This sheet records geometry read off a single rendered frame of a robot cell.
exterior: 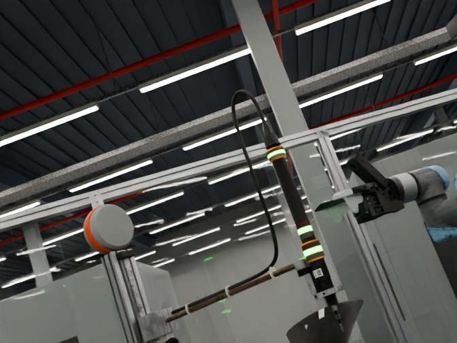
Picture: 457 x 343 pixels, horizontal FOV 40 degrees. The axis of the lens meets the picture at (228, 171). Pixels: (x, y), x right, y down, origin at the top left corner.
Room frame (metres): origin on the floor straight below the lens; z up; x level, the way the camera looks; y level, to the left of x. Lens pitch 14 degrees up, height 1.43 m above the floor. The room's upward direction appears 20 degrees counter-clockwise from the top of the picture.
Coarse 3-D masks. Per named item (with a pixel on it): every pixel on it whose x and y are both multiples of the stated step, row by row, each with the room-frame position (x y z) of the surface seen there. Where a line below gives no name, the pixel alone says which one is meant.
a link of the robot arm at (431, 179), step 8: (424, 168) 1.60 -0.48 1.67; (432, 168) 1.60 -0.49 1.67; (440, 168) 1.61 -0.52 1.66; (416, 176) 1.57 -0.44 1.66; (424, 176) 1.58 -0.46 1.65; (432, 176) 1.59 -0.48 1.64; (440, 176) 1.59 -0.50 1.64; (448, 176) 1.61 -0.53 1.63; (424, 184) 1.57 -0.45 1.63; (432, 184) 1.58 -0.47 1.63; (440, 184) 1.60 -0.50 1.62; (448, 184) 1.62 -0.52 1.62; (424, 192) 1.58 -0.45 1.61; (432, 192) 1.58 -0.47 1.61; (440, 192) 1.59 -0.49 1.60; (416, 200) 1.62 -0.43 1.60
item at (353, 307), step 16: (336, 304) 1.66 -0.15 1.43; (352, 304) 1.62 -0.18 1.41; (304, 320) 1.69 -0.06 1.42; (320, 320) 1.65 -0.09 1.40; (336, 320) 1.61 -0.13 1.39; (352, 320) 1.58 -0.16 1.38; (288, 336) 1.70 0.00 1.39; (304, 336) 1.66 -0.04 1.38; (320, 336) 1.61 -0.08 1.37; (336, 336) 1.57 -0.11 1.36
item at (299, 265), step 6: (294, 264) 1.49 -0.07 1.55; (300, 264) 1.48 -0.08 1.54; (306, 264) 1.48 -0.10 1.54; (300, 270) 1.48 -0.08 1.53; (306, 270) 1.46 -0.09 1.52; (300, 276) 1.48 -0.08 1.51; (306, 276) 1.48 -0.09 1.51; (312, 276) 1.47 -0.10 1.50; (312, 282) 1.47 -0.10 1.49; (312, 288) 1.47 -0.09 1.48; (318, 288) 1.48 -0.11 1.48; (336, 288) 1.43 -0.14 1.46; (342, 288) 1.45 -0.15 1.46; (312, 294) 1.48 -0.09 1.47; (318, 294) 1.44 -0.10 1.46; (324, 294) 1.43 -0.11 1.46; (330, 294) 1.43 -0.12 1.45
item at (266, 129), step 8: (264, 128) 1.46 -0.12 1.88; (264, 136) 1.46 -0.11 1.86; (272, 136) 1.45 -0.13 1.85; (272, 144) 1.48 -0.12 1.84; (312, 264) 1.45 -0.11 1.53; (320, 264) 1.45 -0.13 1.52; (320, 272) 1.45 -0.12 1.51; (328, 272) 1.46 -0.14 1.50; (320, 280) 1.45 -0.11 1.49; (328, 280) 1.45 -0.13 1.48; (320, 288) 1.46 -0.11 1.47; (328, 288) 1.45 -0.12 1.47; (328, 296) 1.45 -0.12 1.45; (328, 304) 1.46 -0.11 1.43
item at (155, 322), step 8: (152, 312) 1.83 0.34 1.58; (160, 312) 1.83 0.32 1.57; (168, 312) 1.85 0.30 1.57; (144, 320) 1.86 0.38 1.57; (152, 320) 1.83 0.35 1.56; (160, 320) 1.83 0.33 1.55; (176, 320) 1.87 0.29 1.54; (144, 328) 1.86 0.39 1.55; (152, 328) 1.84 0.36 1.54; (160, 328) 1.82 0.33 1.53; (168, 328) 1.84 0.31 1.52; (176, 328) 1.86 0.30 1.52; (144, 336) 1.87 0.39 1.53; (152, 336) 1.85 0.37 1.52
